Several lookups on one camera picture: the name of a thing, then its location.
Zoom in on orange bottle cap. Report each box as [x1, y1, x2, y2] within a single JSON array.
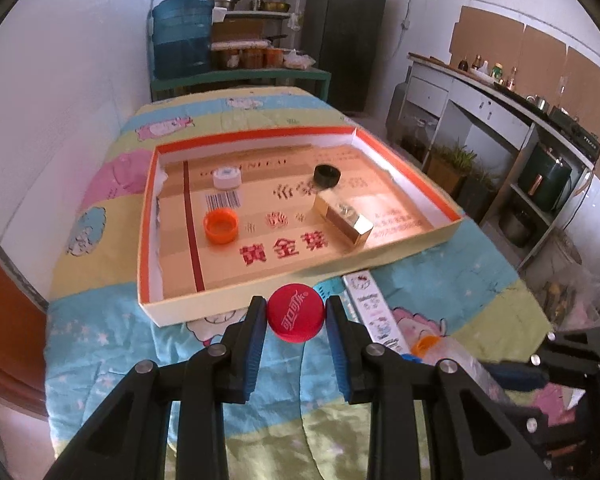
[[203, 208, 240, 244]]

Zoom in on gold rectangular box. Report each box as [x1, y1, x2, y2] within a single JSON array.
[[312, 191, 374, 251]]

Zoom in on crumpled plastic bags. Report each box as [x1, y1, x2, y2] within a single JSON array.
[[525, 260, 600, 331]]

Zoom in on metal pot under counter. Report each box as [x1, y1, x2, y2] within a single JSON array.
[[497, 207, 531, 248]]

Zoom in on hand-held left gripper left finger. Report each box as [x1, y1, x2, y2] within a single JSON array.
[[42, 296, 268, 480]]

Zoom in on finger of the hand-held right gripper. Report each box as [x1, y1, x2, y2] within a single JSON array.
[[482, 330, 600, 393], [500, 402, 596, 461]]

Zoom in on white kitchen counter cabinet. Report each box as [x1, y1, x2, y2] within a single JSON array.
[[387, 52, 600, 271]]

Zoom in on dark green refrigerator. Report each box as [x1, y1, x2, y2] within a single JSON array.
[[300, 0, 389, 113]]

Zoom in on white plastic bag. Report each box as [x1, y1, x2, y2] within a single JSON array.
[[282, 49, 316, 68]]

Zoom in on dark green air fryer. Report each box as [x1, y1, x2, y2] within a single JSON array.
[[517, 141, 573, 212]]

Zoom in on clear plastic blister pack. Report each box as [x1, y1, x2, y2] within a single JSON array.
[[420, 335, 511, 406]]

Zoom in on red-brown wooden door frame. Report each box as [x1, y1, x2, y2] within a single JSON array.
[[0, 230, 51, 421]]

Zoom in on brown cardboard box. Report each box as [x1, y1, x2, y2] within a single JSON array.
[[211, 22, 268, 43]]

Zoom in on blue water jug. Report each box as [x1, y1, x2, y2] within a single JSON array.
[[151, 0, 216, 81]]

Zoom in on cardboard wall backsplash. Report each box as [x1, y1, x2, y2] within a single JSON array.
[[450, 6, 600, 186]]

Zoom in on green metal table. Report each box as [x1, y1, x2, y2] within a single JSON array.
[[150, 66, 332, 106]]

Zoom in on potted green plants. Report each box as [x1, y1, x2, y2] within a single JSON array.
[[425, 142, 501, 211]]

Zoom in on black gas stove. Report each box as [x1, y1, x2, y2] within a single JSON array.
[[550, 107, 600, 158]]

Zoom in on white bottle cap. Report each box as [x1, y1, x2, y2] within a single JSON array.
[[213, 166, 242, 191]]

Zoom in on red bottle cap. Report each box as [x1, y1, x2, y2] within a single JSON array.
[[266, 283, 327, 343]]

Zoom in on white cartoon print box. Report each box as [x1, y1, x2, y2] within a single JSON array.
[[341, 270, 412, 356]]

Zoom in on black bottle cap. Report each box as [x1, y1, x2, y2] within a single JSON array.
[[313, 163, 342, 190]]

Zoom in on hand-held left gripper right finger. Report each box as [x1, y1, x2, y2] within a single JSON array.
[[325, 295, 556, 480]]

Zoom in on shallow orange-rimmed cardboard box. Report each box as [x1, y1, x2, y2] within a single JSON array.
[[137, 126, 465, 327]]

